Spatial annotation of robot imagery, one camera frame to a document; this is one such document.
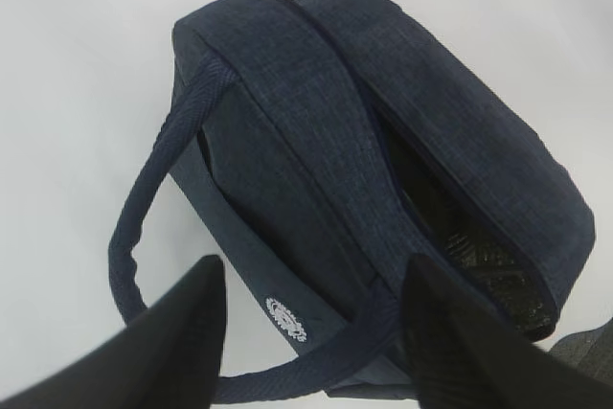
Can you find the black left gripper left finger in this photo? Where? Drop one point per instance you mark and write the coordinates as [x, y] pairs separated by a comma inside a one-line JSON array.
[[168, 357]]

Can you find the dark blue insulated lunch bag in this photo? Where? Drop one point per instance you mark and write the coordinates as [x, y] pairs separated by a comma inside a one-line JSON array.
[[359, 178]]

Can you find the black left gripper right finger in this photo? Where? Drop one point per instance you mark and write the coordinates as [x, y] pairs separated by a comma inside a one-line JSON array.
[[463, 356]]

